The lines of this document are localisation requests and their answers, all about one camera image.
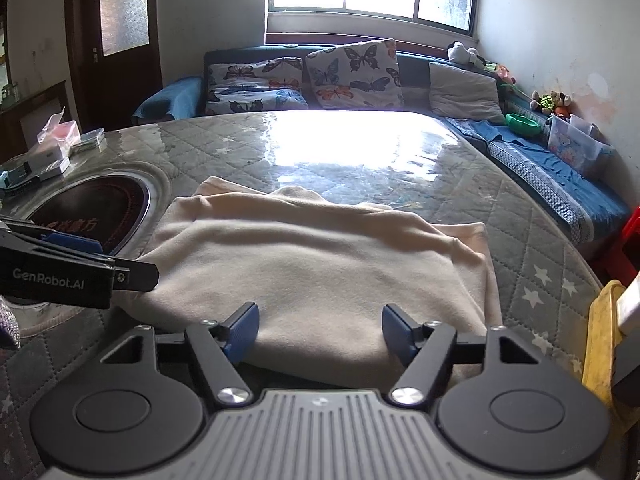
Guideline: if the cream garment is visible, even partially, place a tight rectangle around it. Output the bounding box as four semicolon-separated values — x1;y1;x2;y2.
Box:
117;176;503;388

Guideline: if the black round cooktop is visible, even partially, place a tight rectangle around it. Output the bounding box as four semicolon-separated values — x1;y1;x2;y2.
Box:
22;175;153;261

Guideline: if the dark wooden sideboard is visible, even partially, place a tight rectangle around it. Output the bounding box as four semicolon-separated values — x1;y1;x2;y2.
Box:
0;80;73;161

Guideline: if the pink and white tissue box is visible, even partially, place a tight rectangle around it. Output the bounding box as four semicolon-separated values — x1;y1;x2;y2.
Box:
36;107;81;161

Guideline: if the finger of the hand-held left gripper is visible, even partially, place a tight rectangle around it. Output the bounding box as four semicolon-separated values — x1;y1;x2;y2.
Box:
0;217;117;260
111;260;160;292

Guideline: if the small clear lidded box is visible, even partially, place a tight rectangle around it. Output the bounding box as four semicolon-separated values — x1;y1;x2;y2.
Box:
70;129;107;155

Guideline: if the teal and black gadget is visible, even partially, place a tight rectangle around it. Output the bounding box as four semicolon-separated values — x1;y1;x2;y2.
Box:
0;162;36;196

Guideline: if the red plastic stool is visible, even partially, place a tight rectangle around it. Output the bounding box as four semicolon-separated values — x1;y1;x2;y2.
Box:
597;205;640;286

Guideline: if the pink and green plush toy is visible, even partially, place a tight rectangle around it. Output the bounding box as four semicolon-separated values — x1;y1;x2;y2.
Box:
482;60;516;86

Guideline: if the green bowl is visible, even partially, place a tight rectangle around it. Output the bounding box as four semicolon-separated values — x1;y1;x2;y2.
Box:
505;112;542;137

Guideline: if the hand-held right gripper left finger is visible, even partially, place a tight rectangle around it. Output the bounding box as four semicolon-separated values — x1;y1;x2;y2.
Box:
100;302;260;408

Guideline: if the panda plush toy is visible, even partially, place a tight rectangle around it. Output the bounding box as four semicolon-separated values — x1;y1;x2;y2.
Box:
446;41;480;66

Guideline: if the blue sofa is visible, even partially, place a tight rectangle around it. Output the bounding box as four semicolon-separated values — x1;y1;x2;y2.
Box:
131;39;633;261

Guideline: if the pile of small plush toys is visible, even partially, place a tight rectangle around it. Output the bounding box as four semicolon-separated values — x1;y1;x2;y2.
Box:
529;90;573;118

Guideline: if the clear plastic storage box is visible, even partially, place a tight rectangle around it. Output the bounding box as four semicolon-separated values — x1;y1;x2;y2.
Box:
546;114;613;176

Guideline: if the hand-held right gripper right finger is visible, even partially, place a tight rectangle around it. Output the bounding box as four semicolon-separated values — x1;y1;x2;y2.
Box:
381;304;541;406

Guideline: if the dark wooden door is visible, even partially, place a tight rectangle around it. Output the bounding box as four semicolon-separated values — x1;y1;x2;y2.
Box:
65;0;163;133

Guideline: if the yellow chair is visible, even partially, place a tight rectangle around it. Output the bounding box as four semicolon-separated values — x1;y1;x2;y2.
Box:
582;280;628;401

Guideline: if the grey cushion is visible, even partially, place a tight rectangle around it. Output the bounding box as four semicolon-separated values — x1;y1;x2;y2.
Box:
428;61;506;123

